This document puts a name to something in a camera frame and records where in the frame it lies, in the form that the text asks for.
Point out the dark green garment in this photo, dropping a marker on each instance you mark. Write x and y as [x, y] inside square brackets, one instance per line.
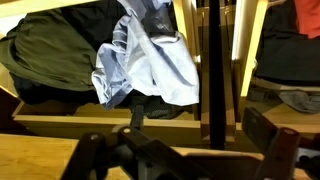
[45, 48]

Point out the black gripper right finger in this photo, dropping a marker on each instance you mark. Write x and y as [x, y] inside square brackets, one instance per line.
[284, 149]

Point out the black garment in drawer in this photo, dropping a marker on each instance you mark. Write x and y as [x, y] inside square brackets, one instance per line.
[284, 56]

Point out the red shirt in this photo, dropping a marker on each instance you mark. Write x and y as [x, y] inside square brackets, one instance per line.
[308, 17]

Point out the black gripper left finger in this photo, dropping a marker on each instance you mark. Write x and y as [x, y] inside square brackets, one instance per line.
[141, 158]

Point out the light blue shirt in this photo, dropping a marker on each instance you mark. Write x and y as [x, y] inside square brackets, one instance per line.
[147, 55]

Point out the dark grey garment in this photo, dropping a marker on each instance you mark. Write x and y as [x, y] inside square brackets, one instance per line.
[301, 101]

